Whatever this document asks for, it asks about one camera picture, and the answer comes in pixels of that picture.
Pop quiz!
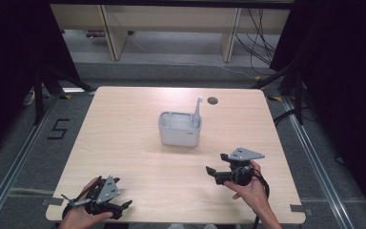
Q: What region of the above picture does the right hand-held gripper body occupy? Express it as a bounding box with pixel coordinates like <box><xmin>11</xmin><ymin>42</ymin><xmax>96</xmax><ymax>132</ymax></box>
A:
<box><xmin>227</xmin><ymin>146</ymin><xmax>266</xmax><ymax>187</ymax></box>

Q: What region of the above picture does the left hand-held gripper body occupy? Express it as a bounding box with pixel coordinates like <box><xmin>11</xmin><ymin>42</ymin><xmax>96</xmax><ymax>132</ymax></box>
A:
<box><xmin>61</xmin><ymin>175</ymin><xmax>124</xmax><ymax>220</ymax></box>

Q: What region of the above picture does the white toothbrush holder box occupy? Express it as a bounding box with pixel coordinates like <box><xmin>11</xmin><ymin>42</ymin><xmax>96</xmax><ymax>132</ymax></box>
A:
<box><xmin>157</xmin><ymin>110</ymin><xmax>203</xmax><ymax>148</ymax></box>

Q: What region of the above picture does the white electric toothbrush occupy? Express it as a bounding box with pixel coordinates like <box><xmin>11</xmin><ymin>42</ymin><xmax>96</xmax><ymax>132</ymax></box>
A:
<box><xmin>191</xmin><ymin>94</ymin><xmax>205</xmax><ymax>130</ymax></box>

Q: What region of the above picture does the person's right hand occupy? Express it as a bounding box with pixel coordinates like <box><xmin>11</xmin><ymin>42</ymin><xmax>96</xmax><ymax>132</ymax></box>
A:
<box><xmin>224</xmin><ymin>159</ymin><xmax>270</xmax><ymax>213</ymax></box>

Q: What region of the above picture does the person's left hand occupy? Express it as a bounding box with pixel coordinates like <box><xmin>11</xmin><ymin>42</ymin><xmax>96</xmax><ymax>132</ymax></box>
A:
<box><xmin>57</xmin><ymin>177</ymin><xmax>114</xmax><ymax>229</ymax></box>

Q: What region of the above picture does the grey tape piece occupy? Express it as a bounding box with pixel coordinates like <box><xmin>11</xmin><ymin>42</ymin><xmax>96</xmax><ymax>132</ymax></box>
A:
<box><xmin>41</xmin><ymin>197</ymin><xmax>65</xmax><ymax>207</ymax></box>
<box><xmin>290</xmin><ymin>204</ymin><xmax>315</xmax><ymax>218</ymax></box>

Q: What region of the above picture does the black tape floor marking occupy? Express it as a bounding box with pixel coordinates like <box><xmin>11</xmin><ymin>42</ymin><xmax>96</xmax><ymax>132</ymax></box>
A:
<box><xmin>46</xmin><ymin>118</ymin><xmax>71</xmax><ymax>141</ymax></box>

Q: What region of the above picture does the black metal stand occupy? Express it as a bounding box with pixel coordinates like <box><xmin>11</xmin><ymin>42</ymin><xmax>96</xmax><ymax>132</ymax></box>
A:
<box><xmin>32</xmin><ymin>62</ymin><xmax>94</xmax><ymax>126</ymax></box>
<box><xmin>250</xmin><ymin>61</ymin><xmax>307</xmax><ymax>126</ymax></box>

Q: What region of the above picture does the dark curtain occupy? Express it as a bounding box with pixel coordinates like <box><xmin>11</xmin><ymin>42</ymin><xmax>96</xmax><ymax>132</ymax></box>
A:
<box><xmin>0</xmin><ymin>0</ymin><xmax>80</xmax><ymax>160</ymax></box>
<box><xmin>269</xmin><ymin>0</ymin><xmax>366</xmax><ymax>220</ymax></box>

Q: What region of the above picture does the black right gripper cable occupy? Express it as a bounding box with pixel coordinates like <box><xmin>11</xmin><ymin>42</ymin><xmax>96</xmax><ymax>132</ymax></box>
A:
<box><xmin>252</xmin><ymin>168</ymin><xmax>272</xmax><ymax>229</ymax></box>

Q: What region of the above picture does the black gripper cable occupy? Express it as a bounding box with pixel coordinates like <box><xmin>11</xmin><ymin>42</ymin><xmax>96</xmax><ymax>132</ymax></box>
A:
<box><xmin>61</xmin><ymin>204</ymin><xmax>74</xmax><ymax>221</ymax></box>
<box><xmin>252</xmin><ymin>168</ymin><xmax>272</xmax><ymax>229</ymax></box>

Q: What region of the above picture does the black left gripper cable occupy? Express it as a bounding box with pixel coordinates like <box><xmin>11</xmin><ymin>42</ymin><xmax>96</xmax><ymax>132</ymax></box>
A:
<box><xmin>61</xmin><ymin>204</ymin><xmax>74</xmax><ymax>221</ymax></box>

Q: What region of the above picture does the black floor cable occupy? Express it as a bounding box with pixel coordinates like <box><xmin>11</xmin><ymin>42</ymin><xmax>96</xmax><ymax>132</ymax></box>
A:
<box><xmin>273</xmin><ymin>107</ymin><xmax>314</xmax><ymax>127</ymax></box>

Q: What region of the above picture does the aluminium floor rail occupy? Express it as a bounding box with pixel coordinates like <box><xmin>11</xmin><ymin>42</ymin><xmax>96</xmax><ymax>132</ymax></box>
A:
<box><xmin>281</xmin><ymin>95</ymin><xmax>356</xmax><ymax>229</ymax></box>
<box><xmin>0</xmin><ymin>94</ymin><xmax>61</xmax><ymax>229</ymax></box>

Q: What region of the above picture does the thin white floor cable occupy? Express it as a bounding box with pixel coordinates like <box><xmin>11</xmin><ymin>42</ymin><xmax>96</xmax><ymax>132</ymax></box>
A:
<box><xmin>125</xmin><ymin>31</ymin><xmax>259</xmax><ymax>81</ymax></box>

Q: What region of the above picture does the white coiled cable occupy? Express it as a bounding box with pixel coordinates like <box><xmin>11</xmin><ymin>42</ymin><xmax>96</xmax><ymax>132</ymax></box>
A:
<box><xmin>22</xmin><ymin>90</ymin><xmax>36</xmax><ymax>107</ymax></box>

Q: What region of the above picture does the bundle of black cables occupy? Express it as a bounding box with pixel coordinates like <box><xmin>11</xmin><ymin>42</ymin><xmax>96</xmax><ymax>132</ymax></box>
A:
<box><xmin>234</xmin><ymin>8</ymin><xmax>278</xmax><ymax>76</ymax></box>

